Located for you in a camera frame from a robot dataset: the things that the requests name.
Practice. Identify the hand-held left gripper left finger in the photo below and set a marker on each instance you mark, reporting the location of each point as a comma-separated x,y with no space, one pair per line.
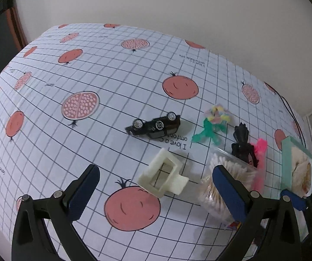
82,193

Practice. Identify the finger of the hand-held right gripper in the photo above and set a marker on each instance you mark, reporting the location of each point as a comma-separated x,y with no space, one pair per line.
293,199

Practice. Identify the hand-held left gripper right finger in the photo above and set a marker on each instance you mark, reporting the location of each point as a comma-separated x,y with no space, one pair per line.
230,193

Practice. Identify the clear cotton swab box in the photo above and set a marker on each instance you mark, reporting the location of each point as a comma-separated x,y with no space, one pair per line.
207,193

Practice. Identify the green cardboard box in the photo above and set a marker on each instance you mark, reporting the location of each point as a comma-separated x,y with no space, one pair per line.
287,163

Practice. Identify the black figurine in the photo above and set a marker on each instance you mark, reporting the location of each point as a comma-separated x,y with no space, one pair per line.
240,141

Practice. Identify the pink hair clip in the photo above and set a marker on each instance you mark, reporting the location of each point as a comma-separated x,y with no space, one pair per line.
260,146

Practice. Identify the cream hair claw clip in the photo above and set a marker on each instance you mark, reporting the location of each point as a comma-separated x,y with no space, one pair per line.
147,179

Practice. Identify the black toy car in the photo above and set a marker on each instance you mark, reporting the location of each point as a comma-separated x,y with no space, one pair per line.
156,127

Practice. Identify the cream crochet cloth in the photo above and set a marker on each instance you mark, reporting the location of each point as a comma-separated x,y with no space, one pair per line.
298,168

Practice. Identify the green flower toy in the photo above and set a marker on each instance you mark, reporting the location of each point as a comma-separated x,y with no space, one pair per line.
209,130

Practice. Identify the pomegranate print grid tablecloth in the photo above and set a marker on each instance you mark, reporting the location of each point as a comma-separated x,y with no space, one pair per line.
118,73

